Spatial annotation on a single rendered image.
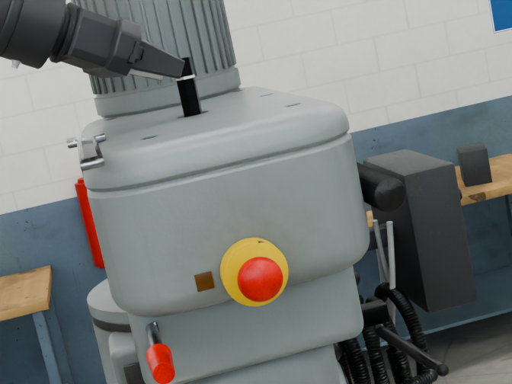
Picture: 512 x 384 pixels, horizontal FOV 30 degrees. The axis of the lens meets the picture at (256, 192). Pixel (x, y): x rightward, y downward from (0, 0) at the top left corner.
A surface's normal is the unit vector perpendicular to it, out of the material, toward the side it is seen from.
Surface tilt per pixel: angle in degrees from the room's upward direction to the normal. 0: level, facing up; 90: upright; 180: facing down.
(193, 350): 90
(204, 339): 90
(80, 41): 90
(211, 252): 90
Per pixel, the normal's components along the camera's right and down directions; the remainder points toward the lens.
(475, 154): -0.12, 0.21
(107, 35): 0.43, 0.08
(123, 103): -0.51, 0.26
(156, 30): 0.14, 0.16
